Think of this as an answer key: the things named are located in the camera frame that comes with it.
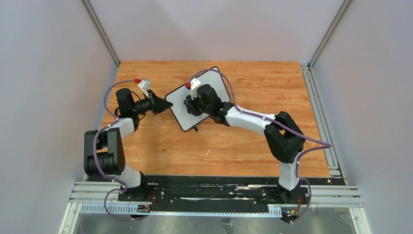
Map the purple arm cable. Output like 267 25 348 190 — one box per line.
185 68 332 223
93 78 149 222

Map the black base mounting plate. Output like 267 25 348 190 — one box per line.
86 175 345 214

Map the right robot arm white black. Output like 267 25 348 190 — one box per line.
184 82 305 198

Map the right aluminium corner post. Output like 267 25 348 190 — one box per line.
308 0 353 70

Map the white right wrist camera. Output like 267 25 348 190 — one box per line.
189 78 202 100

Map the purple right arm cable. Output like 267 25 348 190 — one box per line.
185 68 332 223

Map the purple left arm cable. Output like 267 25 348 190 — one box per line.
93 78 149 222

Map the aluminium corner post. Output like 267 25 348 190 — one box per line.
80 0 121 68
308 0 353 70

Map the aluminium front rail frame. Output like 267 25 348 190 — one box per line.
59 175 372 234

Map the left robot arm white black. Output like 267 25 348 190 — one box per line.
84 88 173 200

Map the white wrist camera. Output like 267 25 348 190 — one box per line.
189 78 202 100
137 78 151 98

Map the white whiteboard with black frame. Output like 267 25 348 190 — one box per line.
165 70 231 132

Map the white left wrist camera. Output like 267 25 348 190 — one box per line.
137 78 151 98

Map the left aluminium corner post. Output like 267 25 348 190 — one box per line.
80 0 121 68

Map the right aluminium table rail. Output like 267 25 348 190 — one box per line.
300 63 346 183

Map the blue and black eraser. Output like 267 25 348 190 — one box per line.
184 101 195 116

